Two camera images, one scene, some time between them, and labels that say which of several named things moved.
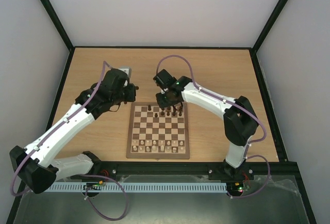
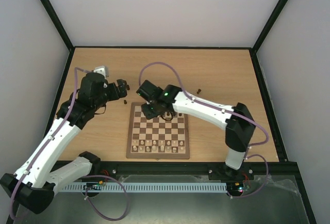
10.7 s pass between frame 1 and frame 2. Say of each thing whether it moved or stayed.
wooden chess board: stayed
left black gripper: moved
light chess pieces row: stayed
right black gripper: moved
